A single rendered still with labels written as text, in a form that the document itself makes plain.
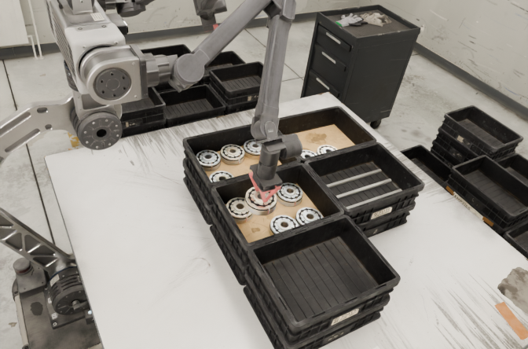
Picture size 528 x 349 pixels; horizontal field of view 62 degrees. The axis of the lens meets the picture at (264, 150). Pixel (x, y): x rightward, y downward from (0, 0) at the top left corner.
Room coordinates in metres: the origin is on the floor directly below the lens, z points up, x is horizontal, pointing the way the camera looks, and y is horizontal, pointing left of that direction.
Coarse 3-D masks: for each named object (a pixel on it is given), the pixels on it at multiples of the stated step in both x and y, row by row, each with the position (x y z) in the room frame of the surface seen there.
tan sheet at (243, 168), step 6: (246, 156) 1.47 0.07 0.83; (222, 162) 1.41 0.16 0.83; (246, 162) 1.43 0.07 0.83; (252, 162) 1.44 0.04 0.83; (222, 168) 1.37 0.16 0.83; (228, 168) 1.37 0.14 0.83; (234, 168) 1.38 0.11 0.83; (240, 168) 1.38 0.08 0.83; (246, 168) 1.39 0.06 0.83; (210, 174) 1.32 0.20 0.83; (234, 174) 1.34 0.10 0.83; (240, 174) 1.35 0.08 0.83
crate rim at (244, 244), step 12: (288, 168) 1.32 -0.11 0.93; (240, 180) 1.21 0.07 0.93; (216, 192) 1.12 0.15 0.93; (324, 192) 1.21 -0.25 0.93; (336, 204) 1.15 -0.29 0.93; (228, 216) 1.02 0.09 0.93; (336, 216) 1.10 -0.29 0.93; (300, 228) 1.01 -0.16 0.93; (240, 240) 0.93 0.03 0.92; (264, 240) 0.94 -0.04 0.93
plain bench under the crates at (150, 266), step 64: (192, 128) 1.78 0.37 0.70; (64, 192) 1.23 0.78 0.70; (128, 192) 1.28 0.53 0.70; (128, 256) 0.96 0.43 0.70; (192, 256) 1.01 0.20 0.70; (384, 256) 1.14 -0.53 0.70; (448, 256) 1.19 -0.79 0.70; (512, 256) 1.25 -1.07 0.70; (128, 320) 0.73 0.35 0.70; (192, 320) 0.76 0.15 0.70; (256, 320) 0.79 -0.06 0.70; (384, 320) 0.87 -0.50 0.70; (448, 320) 0.90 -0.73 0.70
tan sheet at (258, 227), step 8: (296, 184) 1.34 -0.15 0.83; (304, 200) 1.25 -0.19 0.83; (280, 208) 1.19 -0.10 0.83; (288, 208) 1.20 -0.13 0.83; (296, 208) 1.20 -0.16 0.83; (256, 216) 1.13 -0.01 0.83; (264, 216) 1.14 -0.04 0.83; (272, 216) 1.14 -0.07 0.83; (240, 224) 1.08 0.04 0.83; (248, 224) 1.09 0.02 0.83; (256, 224) 1.09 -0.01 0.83; (264, 224) 1.10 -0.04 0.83; (248, 232) 1.05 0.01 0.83; (256, 232) 1.06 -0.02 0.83; (264, 232) 1.06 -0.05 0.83; (248, 240) 1.01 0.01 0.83; (256, 240) 1.02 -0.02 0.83
